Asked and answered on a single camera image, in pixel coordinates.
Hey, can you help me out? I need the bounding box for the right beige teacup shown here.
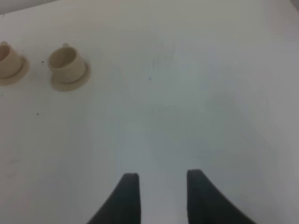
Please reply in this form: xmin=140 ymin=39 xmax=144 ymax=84
xmin=48 ymin=43 xmax=85 ymax=83

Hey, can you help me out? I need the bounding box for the beige cup saucer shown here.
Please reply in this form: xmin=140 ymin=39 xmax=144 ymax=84
xmin=50 ymin=62 xmax=90 ymax=92
xmin=0 ymin=56 xmax=30 ymax=86

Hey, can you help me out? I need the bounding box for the beige teacup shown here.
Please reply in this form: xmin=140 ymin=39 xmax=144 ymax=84
xmin=0 ymin=42 xmax=22 ymax=78
xmin=48 ymin=43 xmax=85 ymax=83

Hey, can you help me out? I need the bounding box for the left beige teacup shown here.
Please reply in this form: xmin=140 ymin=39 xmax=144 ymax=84
xmin=0 ymin=42 xmax=22 ymax=78

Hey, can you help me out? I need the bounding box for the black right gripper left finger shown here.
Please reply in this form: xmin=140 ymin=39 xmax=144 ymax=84
xmin=88 ymin=173 xmax=141 ymax=224

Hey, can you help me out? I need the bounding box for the right beige cup saucer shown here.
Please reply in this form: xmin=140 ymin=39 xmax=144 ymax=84
xmin=50 ymin=62 xmax=90 ymax=92

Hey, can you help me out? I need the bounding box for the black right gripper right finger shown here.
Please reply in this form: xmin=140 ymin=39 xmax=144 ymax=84
xmin=187 ymin=169 xmax=253 ymax=224

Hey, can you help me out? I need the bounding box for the left beige cup saucer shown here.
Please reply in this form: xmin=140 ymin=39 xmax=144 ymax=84
xmin=0 ymin=56 xmax=30 ymax=86

